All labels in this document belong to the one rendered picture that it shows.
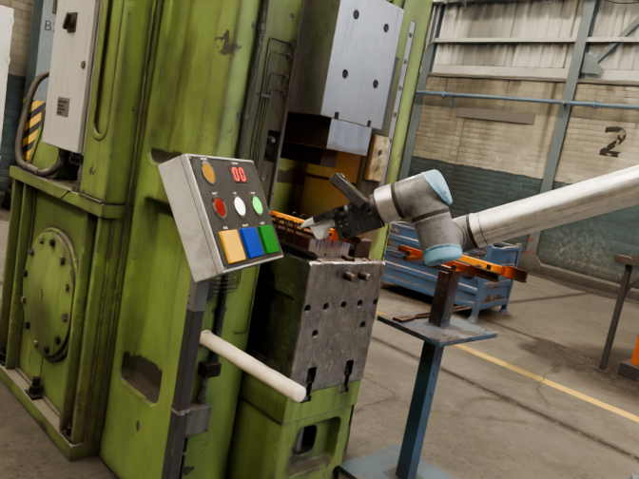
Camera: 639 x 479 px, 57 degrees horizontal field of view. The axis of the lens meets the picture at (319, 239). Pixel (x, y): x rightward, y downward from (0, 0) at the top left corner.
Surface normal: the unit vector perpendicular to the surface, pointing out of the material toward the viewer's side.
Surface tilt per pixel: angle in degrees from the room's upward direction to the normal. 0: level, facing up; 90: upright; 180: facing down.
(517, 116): 90
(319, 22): 90
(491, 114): 90
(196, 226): 90
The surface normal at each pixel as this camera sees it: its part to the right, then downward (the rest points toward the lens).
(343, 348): 0.70, 0.23
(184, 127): -0.69, -0.04
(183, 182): -0.33, 0.08
